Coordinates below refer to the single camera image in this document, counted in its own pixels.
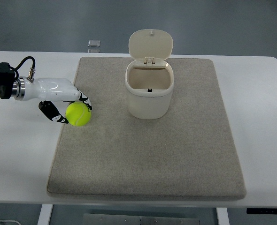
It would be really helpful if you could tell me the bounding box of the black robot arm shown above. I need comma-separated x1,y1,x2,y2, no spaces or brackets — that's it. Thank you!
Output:
0,62,16,99

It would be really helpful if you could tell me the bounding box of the clear floor plate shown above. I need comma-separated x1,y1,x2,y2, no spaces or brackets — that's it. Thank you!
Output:
88,39,100,47

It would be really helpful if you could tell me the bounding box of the black table control panel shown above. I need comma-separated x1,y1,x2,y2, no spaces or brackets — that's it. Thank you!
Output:
246,208,277,215

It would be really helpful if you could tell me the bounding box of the black cable with connector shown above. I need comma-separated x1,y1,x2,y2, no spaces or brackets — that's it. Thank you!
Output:
10,56,36,83

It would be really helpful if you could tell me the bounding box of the grey fabric mat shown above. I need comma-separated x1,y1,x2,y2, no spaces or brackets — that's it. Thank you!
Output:
47,57,246,201

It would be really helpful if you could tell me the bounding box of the metal plate under table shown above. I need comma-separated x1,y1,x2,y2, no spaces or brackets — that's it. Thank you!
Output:
82,214,200,225

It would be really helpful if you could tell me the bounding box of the cream bin with open lid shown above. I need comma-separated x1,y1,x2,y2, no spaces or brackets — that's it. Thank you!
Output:
125,29,174,120

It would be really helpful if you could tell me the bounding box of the white table leg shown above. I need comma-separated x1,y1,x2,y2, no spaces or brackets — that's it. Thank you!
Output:
37,204,53,225
216,208,230,225

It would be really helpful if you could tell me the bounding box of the white table leg left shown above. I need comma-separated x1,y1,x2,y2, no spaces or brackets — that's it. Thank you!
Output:
37,204,53,225

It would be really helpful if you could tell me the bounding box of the white table leg right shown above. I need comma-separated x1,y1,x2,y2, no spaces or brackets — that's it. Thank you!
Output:
216,208,230,225

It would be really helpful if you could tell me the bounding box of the yellow tennis ball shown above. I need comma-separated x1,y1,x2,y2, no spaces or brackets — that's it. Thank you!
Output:
65,102,91,127

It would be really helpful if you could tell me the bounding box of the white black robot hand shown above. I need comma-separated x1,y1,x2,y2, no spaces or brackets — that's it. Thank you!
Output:
11,77,92,124

